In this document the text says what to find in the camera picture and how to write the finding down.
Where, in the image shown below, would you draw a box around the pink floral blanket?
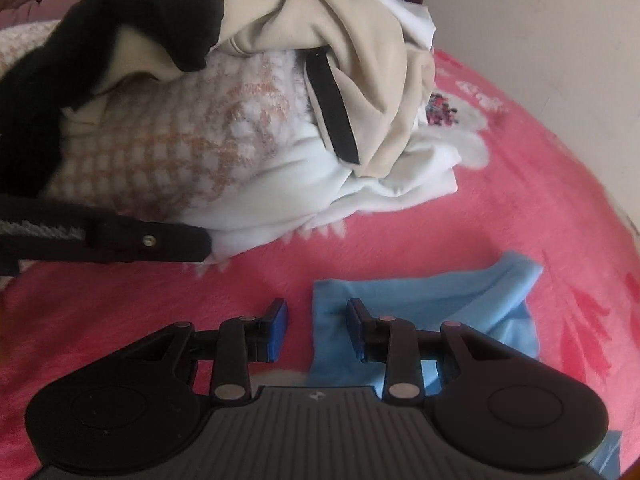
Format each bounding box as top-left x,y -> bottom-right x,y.
1,54 -> 639,479

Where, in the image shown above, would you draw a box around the pink checkered white garment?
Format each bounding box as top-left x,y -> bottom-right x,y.
1,51 -> 308,220

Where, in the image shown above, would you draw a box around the light blue garment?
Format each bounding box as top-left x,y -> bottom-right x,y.
306,252 -> 544,394

